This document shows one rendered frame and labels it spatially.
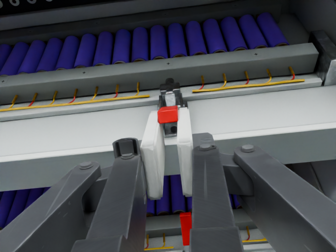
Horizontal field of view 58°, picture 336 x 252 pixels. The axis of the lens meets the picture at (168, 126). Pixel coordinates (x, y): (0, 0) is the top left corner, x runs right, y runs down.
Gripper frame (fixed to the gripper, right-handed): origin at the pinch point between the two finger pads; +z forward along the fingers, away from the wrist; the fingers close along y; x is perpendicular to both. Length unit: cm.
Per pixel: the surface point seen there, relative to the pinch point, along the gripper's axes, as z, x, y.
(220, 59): 11.9, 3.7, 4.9
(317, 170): 16.4, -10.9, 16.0
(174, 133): 7.2, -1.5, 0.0
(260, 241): 14.5, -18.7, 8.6
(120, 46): 16.5, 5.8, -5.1
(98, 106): 10.6, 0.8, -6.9
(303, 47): 12.3, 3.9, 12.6
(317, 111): 8.3, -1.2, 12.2
